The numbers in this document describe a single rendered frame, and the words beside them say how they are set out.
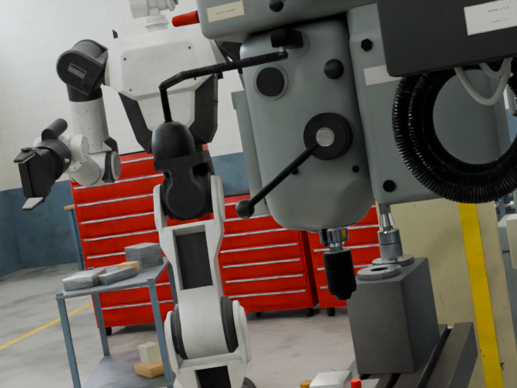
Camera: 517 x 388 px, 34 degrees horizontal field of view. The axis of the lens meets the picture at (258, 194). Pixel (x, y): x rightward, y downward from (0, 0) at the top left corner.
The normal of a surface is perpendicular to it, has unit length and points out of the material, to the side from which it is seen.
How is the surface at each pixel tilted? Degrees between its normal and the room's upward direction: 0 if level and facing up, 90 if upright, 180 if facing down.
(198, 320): 66
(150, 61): 90
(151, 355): 90
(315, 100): 90
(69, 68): 106
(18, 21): 90
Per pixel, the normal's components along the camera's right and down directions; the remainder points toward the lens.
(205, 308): -0.10, -0.33
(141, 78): -0.04, 0.08
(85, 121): -0.08, 0.37
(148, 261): 0.55, -0.03
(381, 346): -0.43, 0.14
